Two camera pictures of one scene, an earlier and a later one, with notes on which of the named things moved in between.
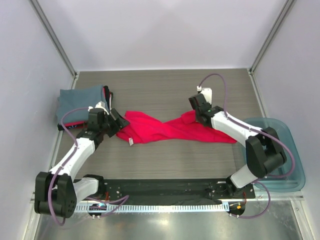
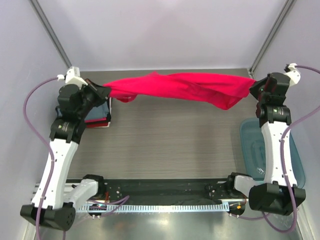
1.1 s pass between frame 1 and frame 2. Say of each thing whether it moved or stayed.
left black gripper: moved
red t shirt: moved
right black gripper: moved
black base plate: stayed
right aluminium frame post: stayed
